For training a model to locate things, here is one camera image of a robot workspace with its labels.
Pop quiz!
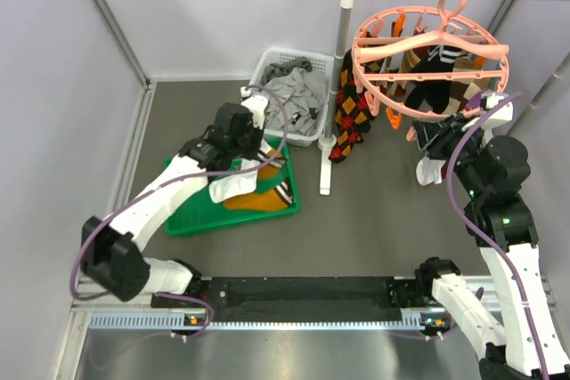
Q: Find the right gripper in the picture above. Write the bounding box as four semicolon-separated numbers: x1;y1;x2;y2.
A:
411;110;485;196

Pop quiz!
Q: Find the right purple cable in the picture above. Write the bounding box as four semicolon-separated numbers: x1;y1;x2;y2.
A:
382;90;553;380

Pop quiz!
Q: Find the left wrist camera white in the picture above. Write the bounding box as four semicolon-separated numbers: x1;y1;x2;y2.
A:
240;86;269;130

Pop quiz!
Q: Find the orange brown striped sock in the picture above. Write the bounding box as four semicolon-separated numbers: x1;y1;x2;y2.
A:
222;154;295;213

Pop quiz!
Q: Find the orange clothes clip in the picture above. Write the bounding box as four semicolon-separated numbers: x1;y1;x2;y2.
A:
386;108;403;130

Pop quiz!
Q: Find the green plastic tray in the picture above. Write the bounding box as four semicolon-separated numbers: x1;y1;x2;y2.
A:
164;144;301;237

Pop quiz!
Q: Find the black argyle sock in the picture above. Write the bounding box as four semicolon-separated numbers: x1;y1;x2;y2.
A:
329;51;374;164

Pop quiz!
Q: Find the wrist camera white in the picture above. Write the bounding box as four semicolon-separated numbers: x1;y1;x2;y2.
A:
462;91;516;132
240;86;269;130

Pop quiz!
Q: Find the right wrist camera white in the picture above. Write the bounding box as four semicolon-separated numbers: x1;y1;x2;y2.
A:
462;91;516;132

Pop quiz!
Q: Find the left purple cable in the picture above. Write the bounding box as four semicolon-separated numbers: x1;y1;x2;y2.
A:
69;84;300;372

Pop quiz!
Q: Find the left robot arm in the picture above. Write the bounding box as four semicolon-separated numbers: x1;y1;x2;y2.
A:
74;95;268;306

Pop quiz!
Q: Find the black white striped sock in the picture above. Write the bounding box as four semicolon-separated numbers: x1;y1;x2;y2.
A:
404;45;466;114

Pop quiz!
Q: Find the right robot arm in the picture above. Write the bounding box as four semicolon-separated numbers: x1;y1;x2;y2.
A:
411;115;569;379

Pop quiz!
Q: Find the grey slotted cable duct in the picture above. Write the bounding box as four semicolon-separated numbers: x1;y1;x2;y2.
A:
89;312;451;331

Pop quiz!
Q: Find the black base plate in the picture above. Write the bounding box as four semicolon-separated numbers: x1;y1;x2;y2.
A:
151;276;446;323

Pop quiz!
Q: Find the pink round clip hanger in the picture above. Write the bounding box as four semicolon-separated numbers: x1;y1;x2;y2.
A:
352;0;509;122

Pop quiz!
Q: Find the white plastic laundry basket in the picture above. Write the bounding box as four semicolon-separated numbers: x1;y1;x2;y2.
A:
249;48;333;147

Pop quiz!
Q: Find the grey clothes pile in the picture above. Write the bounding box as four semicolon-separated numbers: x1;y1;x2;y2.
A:
259;56;328;136

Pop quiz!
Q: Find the purple cable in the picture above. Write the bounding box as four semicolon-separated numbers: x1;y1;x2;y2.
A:
382;90;553;380
69;84;300;372

